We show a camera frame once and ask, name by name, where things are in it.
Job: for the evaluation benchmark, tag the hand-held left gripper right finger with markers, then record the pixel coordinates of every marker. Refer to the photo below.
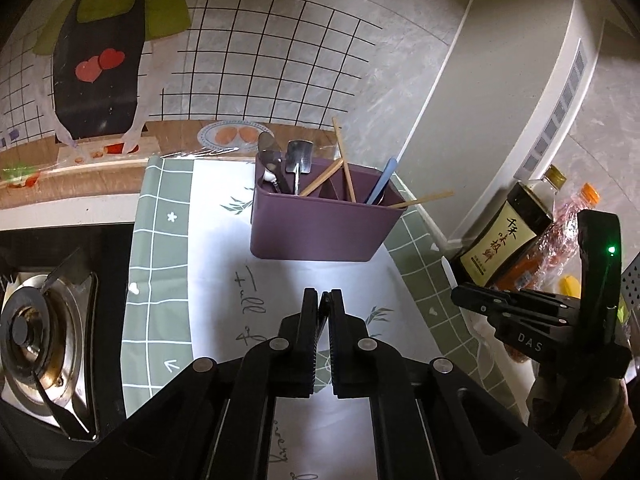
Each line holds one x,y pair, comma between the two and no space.
339,350

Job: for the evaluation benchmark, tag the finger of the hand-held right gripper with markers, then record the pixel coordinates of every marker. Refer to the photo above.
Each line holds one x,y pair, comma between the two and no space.
530,321
500,296

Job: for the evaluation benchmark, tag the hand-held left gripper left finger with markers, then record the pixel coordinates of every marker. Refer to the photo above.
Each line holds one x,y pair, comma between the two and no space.
307,350

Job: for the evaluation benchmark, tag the purple plastic utensil holder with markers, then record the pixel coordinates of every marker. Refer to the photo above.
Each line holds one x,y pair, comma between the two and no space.
320,230

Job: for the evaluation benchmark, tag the white ceramic spoon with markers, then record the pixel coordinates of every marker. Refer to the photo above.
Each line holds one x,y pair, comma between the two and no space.
270,176

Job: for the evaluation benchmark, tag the shovel-shaped metal spoon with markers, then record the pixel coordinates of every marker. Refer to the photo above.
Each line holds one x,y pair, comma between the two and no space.
299,154

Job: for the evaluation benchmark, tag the grey perforated utensil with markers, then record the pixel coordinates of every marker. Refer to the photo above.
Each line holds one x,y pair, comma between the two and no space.
632,280

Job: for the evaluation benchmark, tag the orange-capped plastic bottle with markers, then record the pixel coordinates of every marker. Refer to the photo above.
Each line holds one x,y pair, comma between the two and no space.
560,240

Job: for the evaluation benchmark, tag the dark soy sauce bottle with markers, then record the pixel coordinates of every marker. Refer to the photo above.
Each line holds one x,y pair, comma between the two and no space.
505,240

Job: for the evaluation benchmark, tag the green checked white tablecloth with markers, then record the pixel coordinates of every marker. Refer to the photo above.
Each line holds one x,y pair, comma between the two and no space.
210,260

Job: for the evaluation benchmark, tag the black gas stove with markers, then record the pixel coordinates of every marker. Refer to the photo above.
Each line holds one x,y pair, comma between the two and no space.
50,330

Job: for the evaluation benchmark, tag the grey wall vent grille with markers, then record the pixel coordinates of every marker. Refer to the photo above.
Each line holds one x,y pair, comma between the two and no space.
555,110

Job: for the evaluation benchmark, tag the cartoon couple wall sticker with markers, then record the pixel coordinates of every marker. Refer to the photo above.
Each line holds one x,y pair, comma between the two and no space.
200,50

